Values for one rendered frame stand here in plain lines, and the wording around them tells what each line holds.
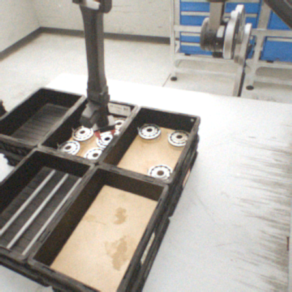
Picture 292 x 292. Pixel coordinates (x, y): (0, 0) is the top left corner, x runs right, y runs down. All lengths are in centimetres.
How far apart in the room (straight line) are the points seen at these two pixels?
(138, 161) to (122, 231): 33
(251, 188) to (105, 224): 64
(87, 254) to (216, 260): 45
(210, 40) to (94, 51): 61
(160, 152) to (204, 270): 49
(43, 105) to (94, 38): 82
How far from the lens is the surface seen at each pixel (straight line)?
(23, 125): 159
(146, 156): 121
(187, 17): 299
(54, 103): 166
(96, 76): 102
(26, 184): 126
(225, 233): 115
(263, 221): 121
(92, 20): 91
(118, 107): 139
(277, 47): 298
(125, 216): 104
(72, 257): 101
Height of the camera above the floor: 170
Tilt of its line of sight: 44 degrees down
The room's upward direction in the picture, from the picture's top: 8 degrees counter-clockwise
